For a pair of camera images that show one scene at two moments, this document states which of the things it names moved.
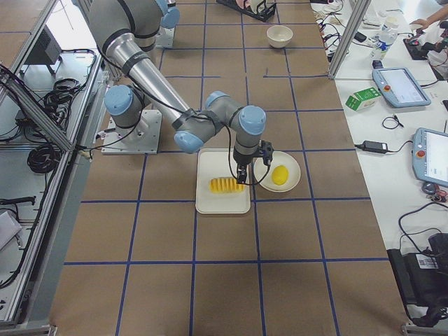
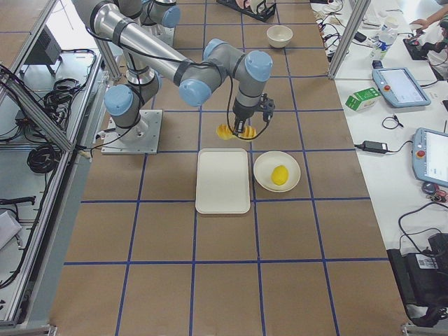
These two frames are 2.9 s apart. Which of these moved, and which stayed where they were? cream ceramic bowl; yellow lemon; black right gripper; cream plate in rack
Moved: black right gripper
Stayed: cream ceramic bowl; yellow lemon; cream plate in rack
